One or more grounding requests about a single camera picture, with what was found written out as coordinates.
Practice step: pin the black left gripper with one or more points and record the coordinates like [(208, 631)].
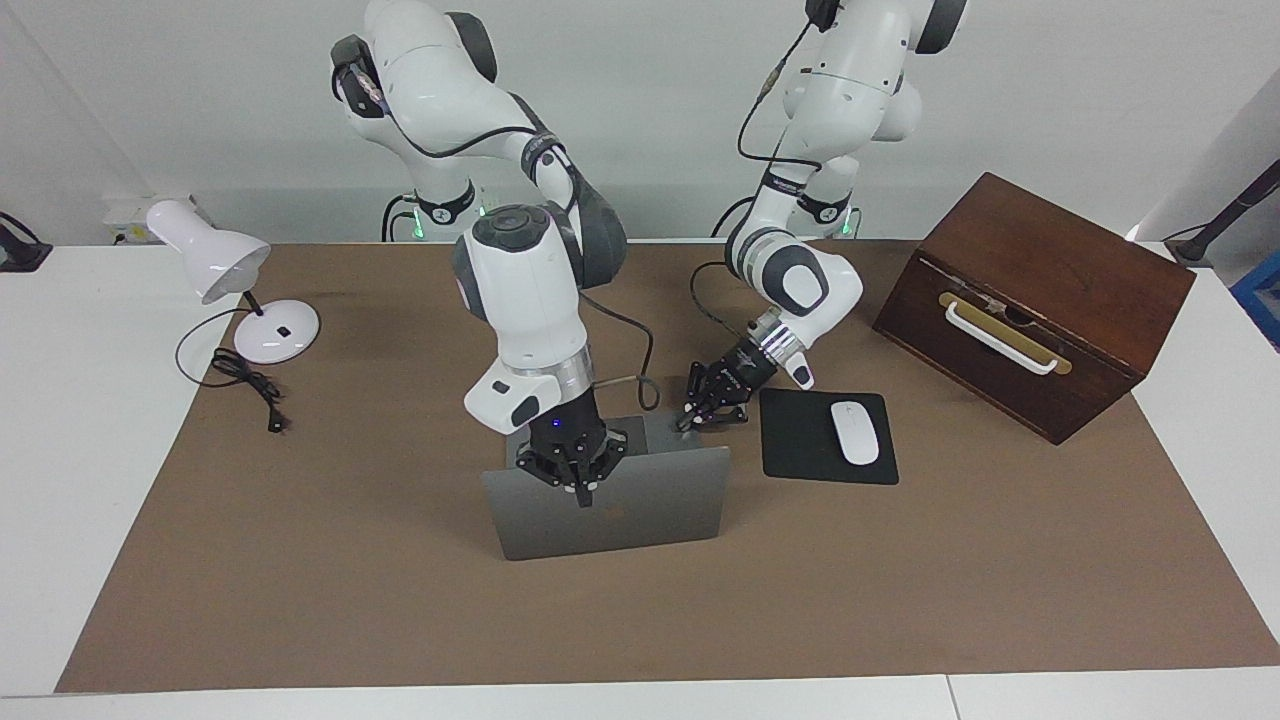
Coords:
[(745, 370)]

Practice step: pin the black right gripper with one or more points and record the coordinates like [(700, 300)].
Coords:
[(565, 430)]

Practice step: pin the grey aluminium laptop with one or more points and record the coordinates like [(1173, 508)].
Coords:
[(640, 510)]

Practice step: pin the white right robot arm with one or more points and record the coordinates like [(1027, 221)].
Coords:
[(520, 300)]

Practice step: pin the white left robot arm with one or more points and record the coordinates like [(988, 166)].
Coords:
[(810, 280)]

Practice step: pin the black mouse pad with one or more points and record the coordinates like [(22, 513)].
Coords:
[(795, 440)]

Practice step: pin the white computer mouse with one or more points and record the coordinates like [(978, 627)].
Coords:
[(855, 435)]

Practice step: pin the brown paper table mat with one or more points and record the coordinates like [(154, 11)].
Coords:
[(300, 560)]

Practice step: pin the dark brown wooden box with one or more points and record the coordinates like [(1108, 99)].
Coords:
[(1050, 250)]

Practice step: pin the white desk lamp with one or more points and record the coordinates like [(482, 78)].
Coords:
[(215, 255)]

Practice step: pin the white power strip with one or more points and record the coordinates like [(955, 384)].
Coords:
[(130, 215)]

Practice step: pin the black tripod leg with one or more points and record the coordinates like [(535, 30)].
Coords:
[(1235, 210)]

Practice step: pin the blue crate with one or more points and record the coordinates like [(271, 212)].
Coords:
[(1262, 300)]

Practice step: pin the black stand foot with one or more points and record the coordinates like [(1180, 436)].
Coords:
[(20, 250)]

